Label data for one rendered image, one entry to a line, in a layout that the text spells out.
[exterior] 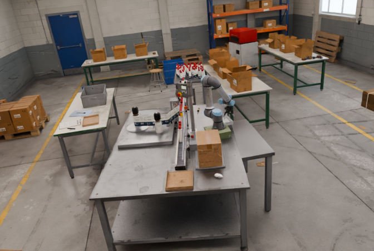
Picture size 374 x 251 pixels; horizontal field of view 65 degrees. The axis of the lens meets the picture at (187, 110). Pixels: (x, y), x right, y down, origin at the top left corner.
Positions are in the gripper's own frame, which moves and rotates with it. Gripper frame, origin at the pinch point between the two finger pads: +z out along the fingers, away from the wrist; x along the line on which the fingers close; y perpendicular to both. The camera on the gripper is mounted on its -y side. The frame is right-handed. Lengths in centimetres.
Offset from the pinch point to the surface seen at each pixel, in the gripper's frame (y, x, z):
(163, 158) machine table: 58, -102, 3
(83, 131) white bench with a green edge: -70, -198, 8
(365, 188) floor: 101, 140, 87
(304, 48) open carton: -242, 287, -12
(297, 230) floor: 129, 23, 86
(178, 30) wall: -732, 107, -25
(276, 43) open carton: -366, 290, -6
